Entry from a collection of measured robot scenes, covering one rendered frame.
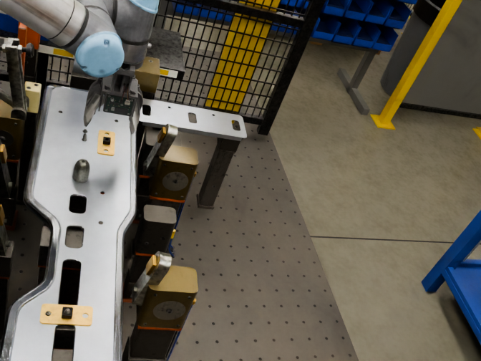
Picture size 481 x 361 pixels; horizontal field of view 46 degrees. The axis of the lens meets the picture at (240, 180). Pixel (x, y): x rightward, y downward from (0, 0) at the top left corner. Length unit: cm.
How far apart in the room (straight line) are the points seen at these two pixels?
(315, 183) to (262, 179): 130
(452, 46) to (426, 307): 173
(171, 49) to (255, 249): 63
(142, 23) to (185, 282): 48
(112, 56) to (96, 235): 37
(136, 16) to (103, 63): 17
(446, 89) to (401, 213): 110
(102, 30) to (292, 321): 91
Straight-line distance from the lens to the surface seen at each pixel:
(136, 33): 110
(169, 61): 163
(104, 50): 93
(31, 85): 136
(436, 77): 395
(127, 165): 129
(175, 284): 103
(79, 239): 114
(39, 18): 91
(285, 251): 167
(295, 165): 320
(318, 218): 294
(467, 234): 274
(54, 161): 127
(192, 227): 162
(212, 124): 149
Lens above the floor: 185
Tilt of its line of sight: 39 degrees down
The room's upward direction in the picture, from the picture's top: 23 degrees clockwise
